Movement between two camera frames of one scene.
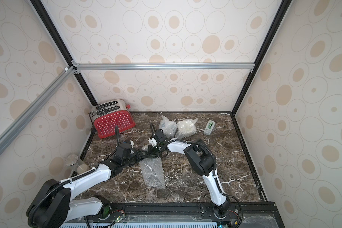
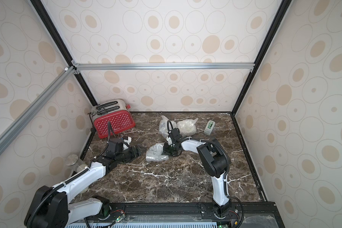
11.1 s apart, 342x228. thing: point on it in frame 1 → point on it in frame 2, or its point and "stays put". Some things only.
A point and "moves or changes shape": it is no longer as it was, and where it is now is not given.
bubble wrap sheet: (153, 169) moves or changes shape
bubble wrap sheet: (168, 127) stays put
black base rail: (262, 214) stays put
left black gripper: (139, 155) → (135, 154)
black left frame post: (63, 45) stays put
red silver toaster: (106, 114) stays put
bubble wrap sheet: (186, 128) stays put
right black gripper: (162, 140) → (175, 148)
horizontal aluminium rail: (76, 66) stays put
